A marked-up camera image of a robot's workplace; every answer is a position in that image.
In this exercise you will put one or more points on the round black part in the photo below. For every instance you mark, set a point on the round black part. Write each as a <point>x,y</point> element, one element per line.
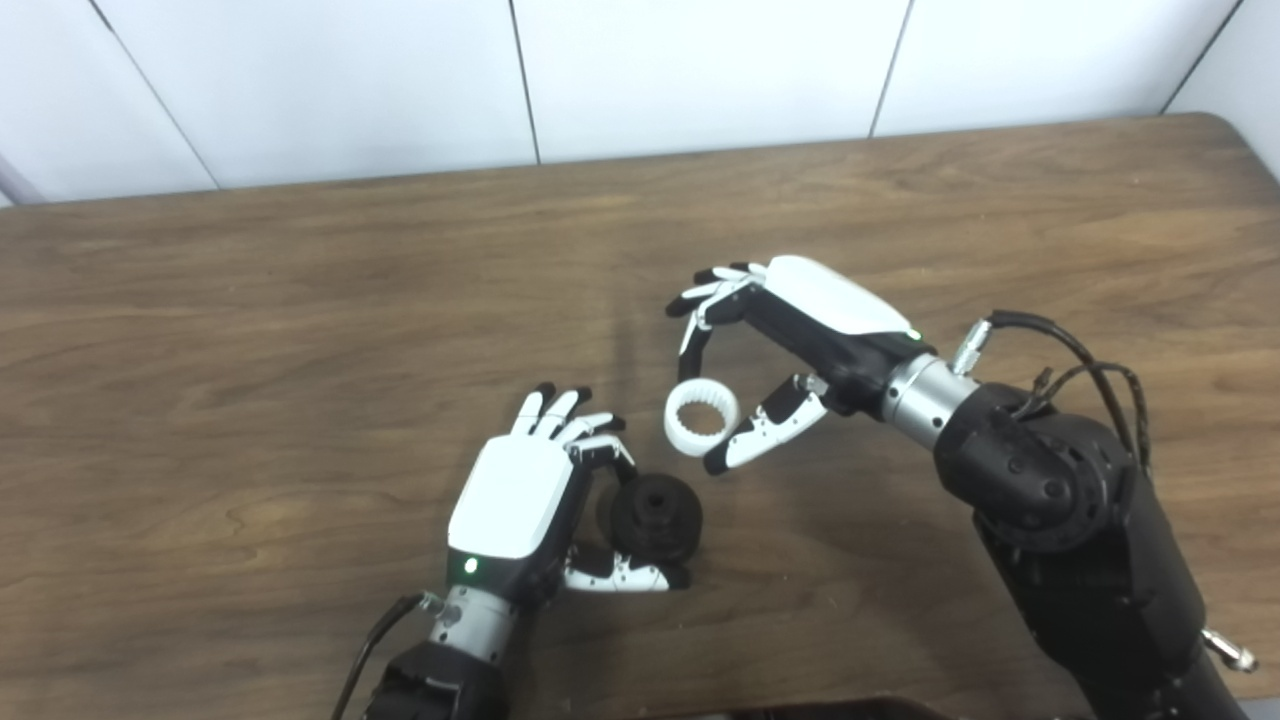
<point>655,520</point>

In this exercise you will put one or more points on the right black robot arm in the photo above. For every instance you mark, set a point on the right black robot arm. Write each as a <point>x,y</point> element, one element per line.
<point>1080,530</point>

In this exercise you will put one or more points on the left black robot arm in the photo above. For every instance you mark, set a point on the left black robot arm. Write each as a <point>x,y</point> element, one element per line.
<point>450,670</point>

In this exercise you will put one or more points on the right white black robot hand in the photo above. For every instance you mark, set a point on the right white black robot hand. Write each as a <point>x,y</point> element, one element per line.
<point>820,310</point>

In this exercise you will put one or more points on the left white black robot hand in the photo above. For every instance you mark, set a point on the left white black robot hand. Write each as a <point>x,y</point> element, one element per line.
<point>515,500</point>

